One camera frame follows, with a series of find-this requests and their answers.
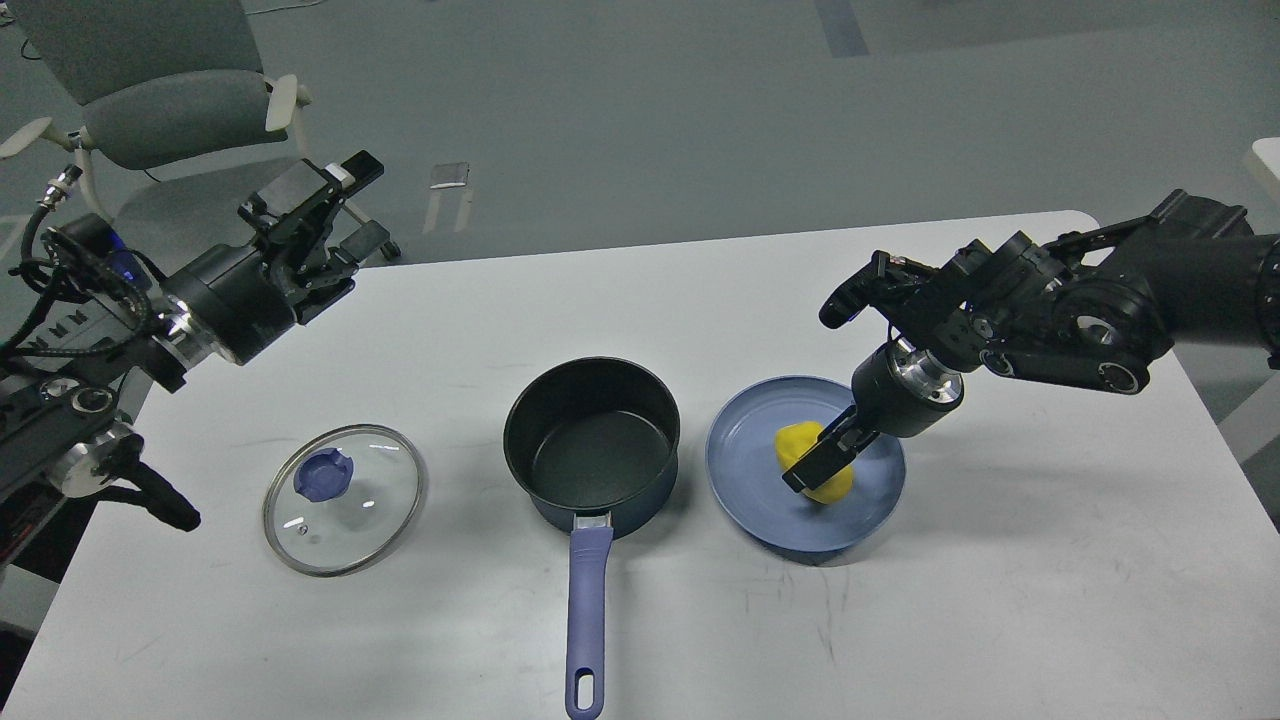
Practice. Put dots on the white table edge right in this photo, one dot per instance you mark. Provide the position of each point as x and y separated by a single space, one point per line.
1262 160

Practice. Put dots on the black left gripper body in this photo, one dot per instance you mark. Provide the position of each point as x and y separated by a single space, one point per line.
244 298

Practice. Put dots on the dark blue saucepan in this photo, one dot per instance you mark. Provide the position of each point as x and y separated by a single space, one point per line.
594 444

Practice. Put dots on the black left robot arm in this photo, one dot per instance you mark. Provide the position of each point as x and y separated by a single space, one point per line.
105 311

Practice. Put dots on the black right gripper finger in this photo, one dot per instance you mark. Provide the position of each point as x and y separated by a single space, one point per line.
845 438
811 471

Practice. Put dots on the yellow potato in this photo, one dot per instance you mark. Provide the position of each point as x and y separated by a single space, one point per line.
791 442

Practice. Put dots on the blue plate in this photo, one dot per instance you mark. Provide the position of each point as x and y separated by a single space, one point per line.
745 477

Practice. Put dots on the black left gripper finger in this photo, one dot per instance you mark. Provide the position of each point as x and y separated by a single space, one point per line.
292 215
318 284

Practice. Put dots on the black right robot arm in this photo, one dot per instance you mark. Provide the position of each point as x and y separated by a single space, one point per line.
1090 310

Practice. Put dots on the glass lid with blue knob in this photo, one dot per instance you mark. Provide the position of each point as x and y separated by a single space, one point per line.
342 501

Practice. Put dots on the grey office chair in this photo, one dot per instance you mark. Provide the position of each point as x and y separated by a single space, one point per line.
159 82

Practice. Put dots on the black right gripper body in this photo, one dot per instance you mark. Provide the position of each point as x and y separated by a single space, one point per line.
900 391

